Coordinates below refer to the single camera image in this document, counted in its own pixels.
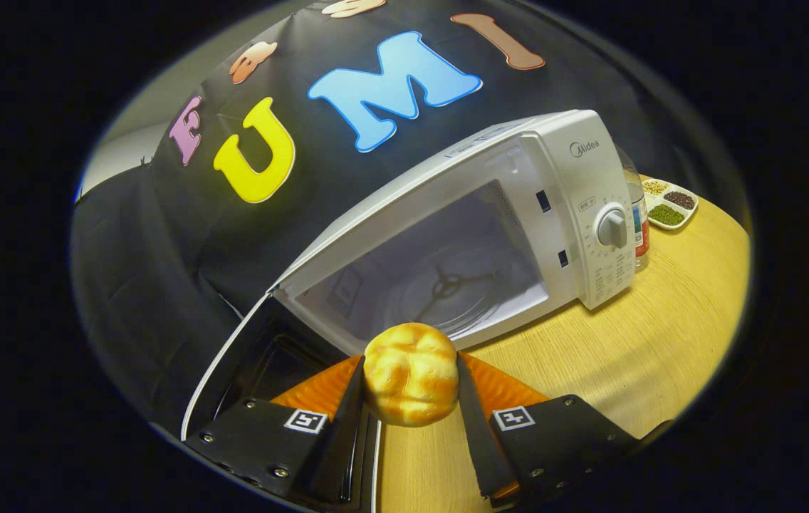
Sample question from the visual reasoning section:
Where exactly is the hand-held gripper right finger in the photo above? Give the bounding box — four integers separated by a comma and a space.
456, 351, 640, 508

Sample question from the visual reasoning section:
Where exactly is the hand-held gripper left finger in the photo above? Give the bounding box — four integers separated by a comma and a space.
184, 354, 377, 507

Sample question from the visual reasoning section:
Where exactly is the golden bread bun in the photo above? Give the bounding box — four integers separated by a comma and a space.
363, 322, 460, 428

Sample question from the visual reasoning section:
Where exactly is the white microwave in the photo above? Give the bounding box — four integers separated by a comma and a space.
180, 109, 637, 513

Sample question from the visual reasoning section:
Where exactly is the clear bottle with red label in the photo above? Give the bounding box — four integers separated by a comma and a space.
618, 146, 651, 273

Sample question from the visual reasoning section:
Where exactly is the white divided dish of beans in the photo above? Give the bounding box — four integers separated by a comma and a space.
640, 177, 699, 231

